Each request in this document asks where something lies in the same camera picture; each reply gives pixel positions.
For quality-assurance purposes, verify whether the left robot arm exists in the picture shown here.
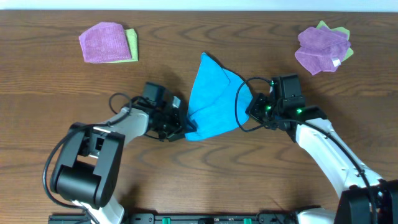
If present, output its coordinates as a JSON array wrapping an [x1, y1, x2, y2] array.
[[42, 96, 196, 223]]

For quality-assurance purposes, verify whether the folded green cloth left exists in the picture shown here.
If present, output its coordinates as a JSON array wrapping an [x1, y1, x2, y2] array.
[[111, 29, 139, 63]]

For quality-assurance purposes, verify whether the black mounting rail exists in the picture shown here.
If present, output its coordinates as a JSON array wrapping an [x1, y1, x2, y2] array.
[[48, 212, 312, 224]]

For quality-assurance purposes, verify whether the folded purple cloth left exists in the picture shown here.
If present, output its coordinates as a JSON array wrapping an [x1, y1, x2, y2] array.
[[79, 22, 132, 63]]

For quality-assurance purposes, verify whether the blue microfiber cloth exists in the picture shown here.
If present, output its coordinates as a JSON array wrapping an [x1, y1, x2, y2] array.
[[185, 53, 252, 141]]

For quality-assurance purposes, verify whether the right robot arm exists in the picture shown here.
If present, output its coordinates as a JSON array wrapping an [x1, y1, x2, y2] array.
[[266, 75, 397, 223]]

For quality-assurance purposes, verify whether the green cloth right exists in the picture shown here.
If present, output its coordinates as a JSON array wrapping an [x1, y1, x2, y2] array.
[[316, 21, 354, 61]]

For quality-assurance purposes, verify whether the crumpled purple cloth right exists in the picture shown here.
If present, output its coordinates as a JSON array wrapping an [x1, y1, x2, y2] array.
[[295, 26, 351, 75]]

